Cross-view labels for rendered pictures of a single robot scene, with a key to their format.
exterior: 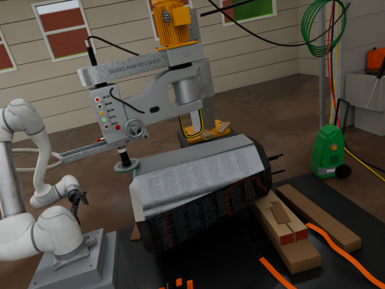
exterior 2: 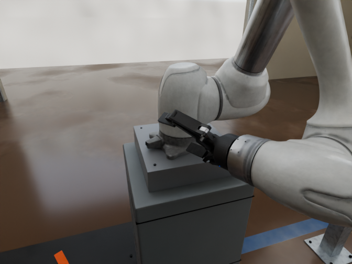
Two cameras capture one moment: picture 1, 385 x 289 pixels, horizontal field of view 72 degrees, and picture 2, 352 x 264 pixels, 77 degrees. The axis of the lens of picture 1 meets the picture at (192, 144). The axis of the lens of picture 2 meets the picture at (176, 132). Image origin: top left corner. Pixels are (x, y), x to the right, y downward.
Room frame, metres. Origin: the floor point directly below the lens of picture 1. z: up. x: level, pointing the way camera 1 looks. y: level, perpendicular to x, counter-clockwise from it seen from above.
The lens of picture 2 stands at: (1.83, 0.61, 1.27)
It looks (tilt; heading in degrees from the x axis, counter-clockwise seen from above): 26 degrees down; 171
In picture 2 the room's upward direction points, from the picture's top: straight up
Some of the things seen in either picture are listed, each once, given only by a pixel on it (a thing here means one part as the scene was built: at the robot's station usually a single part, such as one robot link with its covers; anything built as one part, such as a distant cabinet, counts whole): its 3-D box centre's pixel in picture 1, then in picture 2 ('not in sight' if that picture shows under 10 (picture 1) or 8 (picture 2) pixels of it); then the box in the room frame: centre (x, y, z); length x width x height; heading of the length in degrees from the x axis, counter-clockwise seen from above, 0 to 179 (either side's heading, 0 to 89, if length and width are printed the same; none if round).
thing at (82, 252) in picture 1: (74, 247); (175, 135); (1.14, 0.72, 0.91); 0.22 x 0.18 x 0.06; 109
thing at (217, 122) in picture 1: (204, 130); not in sight; (2.92, -0.18, 0.76); 0.49 x 0.49 x 0.05; 8
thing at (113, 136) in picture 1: (120, 111); not in sight; (2.07, 0.50, 1.37); 0.36 x 0.22 x 0.45; 112
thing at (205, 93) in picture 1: (195, 80); not in sight; (2.92, -0.18, 1.36); 0.35 x 0.35 x 0.41
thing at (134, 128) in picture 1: (133, 127); not in sight; (1.97, 0.42, 1.25); 0.15 x 0.10 x 0.15; 112
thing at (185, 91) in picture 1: (184, 89); not in sight; (2.29, -0.03, 1.39); 0.19 x 0.19 x 0.20
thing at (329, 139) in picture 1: (329, 139); not in sight; (2.68, -1.53, 0.43); 0.35 x 0.35 x 0.87; 83
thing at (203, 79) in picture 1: (192, 78); not in sight; (2.73, -0.13, 1.41); 0.74 x 0.34 x 0.25; 167
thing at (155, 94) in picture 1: (157, 102); not in sight; (2.18, 0.21, 1.35); 0.74 x 0.23 x 0.49; 112
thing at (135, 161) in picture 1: (126, 164); not in sight; (2.04, 0.58, 0.92); 0.21 x 0.21 x 0.01
